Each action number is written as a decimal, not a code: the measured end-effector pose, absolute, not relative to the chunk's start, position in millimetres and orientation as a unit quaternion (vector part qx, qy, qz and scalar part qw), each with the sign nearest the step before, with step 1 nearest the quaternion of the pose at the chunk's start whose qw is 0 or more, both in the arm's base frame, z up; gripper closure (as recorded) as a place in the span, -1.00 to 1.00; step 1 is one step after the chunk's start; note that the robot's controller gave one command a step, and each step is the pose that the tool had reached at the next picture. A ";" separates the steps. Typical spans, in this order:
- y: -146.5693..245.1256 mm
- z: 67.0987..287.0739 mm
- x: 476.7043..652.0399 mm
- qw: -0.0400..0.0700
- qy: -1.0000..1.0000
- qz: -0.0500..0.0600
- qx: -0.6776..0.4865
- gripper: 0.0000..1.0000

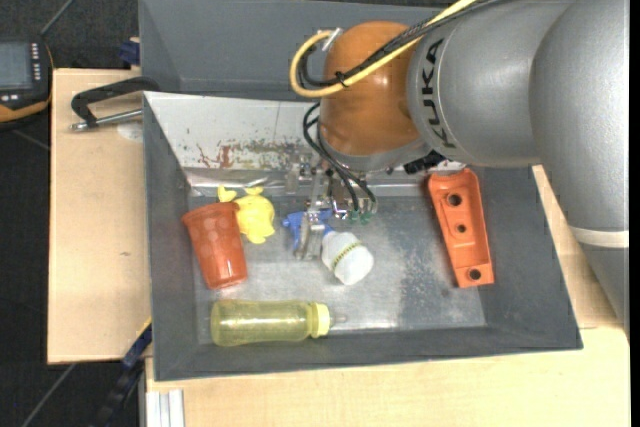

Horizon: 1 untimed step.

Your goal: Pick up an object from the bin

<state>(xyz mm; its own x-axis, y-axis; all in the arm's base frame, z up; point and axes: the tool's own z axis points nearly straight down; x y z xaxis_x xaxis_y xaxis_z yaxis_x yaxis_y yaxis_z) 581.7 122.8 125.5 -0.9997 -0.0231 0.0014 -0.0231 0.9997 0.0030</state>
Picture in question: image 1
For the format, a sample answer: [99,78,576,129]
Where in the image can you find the blue plastic toy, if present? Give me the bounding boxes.
[281,210,332,256]

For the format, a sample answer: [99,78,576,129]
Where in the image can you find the yellow toy animal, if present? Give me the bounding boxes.
[216,184,277,245]

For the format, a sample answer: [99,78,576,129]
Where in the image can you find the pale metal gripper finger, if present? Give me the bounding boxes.
[292,216,311,261]
[309,220,330,261]

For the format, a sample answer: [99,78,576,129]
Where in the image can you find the grey metal bin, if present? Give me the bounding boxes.
[137,0,585,382]

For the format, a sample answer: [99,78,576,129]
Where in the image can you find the yellow baby bottle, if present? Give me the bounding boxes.
[209,298,348,348]

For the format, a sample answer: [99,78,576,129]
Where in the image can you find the pale wood flat board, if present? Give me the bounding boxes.
[47,67,154,365]

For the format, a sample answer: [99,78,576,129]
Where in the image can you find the orange plastic cup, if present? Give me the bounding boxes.
[180,201,250,291]

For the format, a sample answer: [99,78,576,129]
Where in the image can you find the black cylinder on white bracket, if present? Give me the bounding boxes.
[402,152,449,176]

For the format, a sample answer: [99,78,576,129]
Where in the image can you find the orange block with holes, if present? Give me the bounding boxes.
[426,167,496,290]

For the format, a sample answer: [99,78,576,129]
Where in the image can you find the white plastic bottle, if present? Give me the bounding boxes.
[320,230,376,287]

